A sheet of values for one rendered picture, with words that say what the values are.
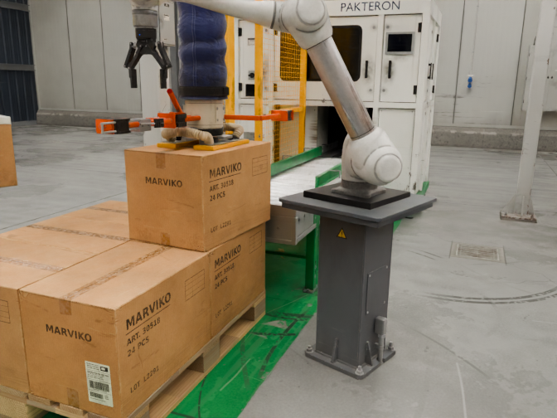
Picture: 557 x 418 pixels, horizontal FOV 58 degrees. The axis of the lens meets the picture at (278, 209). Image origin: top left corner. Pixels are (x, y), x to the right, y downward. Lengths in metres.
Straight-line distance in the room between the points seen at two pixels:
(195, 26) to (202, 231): 0.86
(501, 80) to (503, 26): 1.01
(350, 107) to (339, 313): 0.92
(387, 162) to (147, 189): 1.01
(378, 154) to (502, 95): 9.42
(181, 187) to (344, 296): 0.83
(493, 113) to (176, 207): 9.58
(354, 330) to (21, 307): 1.30
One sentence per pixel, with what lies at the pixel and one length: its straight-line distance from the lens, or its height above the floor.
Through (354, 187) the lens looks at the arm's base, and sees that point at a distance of 2.13.
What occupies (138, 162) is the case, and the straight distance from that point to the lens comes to 2.23.
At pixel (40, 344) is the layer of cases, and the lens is 1.95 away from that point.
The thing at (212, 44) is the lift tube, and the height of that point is 1.38.
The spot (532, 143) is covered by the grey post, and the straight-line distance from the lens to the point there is 5.26.
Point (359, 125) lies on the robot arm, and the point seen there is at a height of 1.08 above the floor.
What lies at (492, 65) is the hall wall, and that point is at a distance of 11.23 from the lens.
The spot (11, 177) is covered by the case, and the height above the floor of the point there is 0.67.
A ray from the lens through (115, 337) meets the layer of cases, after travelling 1.71.
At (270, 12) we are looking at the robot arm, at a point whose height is 1.48.
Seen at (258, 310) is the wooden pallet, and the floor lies 0.06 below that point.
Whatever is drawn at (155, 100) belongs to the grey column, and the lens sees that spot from 3.79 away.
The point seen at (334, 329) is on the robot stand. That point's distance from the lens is 2.34.
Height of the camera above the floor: 1.23
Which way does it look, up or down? 14 degrees down
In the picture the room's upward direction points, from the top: 1 degrees clockwise
